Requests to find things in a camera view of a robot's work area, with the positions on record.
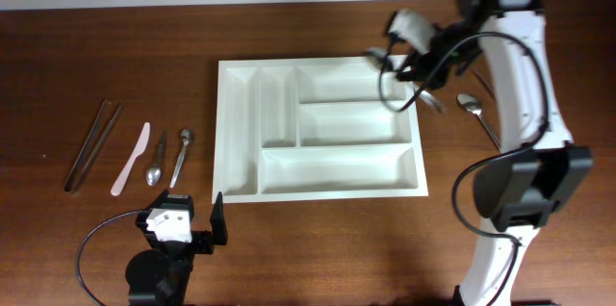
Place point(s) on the steel fork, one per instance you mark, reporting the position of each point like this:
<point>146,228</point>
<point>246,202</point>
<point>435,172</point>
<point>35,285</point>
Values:
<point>482,80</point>

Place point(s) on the large steel spoon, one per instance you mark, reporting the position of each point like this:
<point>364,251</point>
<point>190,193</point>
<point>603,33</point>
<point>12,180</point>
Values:
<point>473,105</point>
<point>429,99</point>

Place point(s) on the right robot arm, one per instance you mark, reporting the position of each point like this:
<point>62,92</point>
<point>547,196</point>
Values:
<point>538,166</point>

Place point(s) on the small steel teaspoon dark handle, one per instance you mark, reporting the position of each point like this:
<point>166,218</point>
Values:
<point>154,172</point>

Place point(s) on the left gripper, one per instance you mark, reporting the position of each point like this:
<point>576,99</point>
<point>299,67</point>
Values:
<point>204,238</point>

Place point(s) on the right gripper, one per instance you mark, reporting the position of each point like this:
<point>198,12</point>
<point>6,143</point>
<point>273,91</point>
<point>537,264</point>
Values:
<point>424,69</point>

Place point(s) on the pink plastic knife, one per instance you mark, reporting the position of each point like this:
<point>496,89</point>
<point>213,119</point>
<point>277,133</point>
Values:
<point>121,180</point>

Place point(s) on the metal tongs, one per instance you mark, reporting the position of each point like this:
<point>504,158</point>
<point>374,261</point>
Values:
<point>91,147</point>

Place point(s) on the white plastic cutlery tray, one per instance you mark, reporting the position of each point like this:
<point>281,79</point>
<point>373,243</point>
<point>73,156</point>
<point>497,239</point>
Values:
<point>314,129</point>

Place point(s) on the small steel teaspoon silver handle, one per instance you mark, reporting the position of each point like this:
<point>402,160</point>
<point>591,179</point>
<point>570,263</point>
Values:
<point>187,140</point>

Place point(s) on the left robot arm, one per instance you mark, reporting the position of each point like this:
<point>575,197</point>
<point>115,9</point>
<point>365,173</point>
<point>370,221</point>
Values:
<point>160,275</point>

